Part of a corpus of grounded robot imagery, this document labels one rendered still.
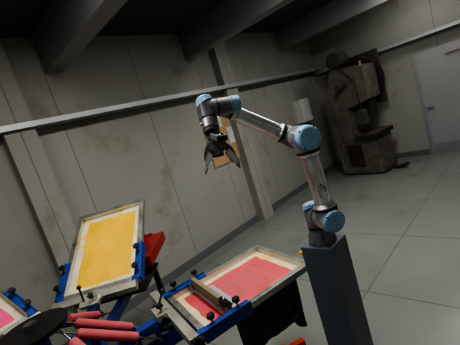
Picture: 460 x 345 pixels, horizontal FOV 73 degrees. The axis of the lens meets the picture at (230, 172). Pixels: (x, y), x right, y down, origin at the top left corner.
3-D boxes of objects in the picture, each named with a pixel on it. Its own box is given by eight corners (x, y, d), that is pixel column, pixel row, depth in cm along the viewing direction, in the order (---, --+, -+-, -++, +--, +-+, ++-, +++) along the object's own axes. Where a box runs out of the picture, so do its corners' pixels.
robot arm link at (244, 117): (302, 131, 166) (217, 95, 155) (311, 131, 156) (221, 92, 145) (294, 152, 167) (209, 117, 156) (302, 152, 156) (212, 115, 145)
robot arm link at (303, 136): (334, 222, 163) (304, 122, 155) (350, 229, 149) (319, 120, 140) (313, 230, 161) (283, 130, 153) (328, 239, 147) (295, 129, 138)
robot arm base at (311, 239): (341, 235, 169) (337, 218, 168) (328, 248, 159) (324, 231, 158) (317, 233, 180) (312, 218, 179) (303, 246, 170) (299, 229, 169)
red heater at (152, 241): (123, 252, 320) (119, 242, 318) (165, 240, 319) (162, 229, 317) (100, 283, 260) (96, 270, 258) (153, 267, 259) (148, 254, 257)
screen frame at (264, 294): (258, 248, 245) (257, 244, 244) (313, 267, 194) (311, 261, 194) (166, 301, 207) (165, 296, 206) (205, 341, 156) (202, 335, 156)
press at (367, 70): (417, 157, 687) (391, 33, 645) (401, 174, 607) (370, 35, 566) (356, 164, 785) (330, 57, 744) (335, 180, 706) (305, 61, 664)
